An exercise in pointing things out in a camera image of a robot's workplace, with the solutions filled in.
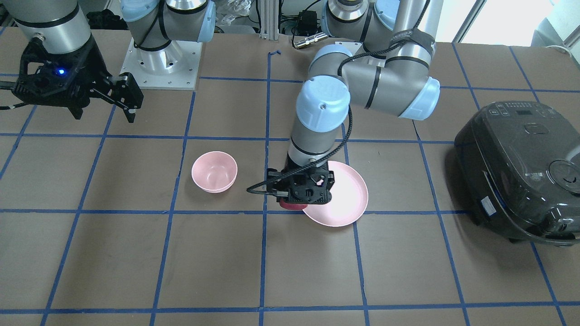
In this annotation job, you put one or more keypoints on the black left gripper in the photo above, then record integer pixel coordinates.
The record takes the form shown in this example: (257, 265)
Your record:
(273, 176)

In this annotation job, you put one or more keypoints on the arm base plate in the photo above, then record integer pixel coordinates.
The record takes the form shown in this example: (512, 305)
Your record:
(173, 68)

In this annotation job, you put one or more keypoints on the dark grey rice cooker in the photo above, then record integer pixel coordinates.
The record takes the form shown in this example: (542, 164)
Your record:
(520, 160)

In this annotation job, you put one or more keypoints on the aluminium frame post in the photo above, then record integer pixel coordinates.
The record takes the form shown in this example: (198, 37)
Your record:
(269, 17)

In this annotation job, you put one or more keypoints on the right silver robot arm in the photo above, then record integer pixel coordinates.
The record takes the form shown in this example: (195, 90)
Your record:
(154, 24)

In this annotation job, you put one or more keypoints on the pink plate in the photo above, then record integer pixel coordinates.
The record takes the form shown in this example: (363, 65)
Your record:
(349, 198)

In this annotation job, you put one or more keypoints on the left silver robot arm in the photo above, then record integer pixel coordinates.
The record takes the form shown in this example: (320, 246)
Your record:
(390, 73)

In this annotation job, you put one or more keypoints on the small pink bowl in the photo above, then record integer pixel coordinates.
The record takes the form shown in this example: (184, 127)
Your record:
(214, 172)

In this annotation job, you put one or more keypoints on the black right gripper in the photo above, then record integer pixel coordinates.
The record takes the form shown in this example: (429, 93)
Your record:
(87, 64)

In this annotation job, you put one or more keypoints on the red apple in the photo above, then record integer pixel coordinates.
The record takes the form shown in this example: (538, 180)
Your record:
(292, 206)

